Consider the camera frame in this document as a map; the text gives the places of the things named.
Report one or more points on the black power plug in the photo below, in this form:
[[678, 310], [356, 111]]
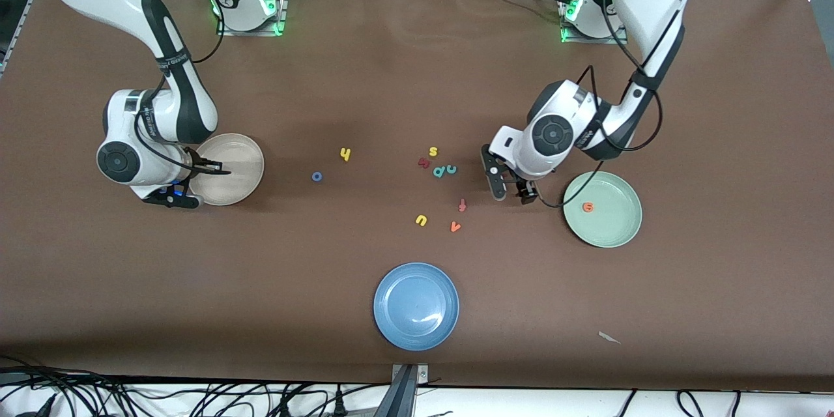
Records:
[[339, 404], [284, 408]]

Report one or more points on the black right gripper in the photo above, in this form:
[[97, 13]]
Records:
[[195, 163]]

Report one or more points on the light green plate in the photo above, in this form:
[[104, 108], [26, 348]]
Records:
[[612, 221]]

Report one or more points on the blue plate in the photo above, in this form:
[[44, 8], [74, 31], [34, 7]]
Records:
[[417, 306]]

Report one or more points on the white paper scrap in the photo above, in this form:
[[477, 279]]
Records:
[[609, 337]]

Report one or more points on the beige brown plate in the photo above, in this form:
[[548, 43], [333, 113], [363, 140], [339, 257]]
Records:
[[238, 169]]

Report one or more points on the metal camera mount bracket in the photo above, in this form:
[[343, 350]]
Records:
[[407, 391]]

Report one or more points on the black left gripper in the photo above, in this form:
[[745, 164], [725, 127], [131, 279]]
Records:
[[526, 189]]

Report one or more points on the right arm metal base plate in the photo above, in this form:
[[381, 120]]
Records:
[[283, 13]]

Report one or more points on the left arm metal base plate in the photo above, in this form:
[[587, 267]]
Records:
[[596, 40]]

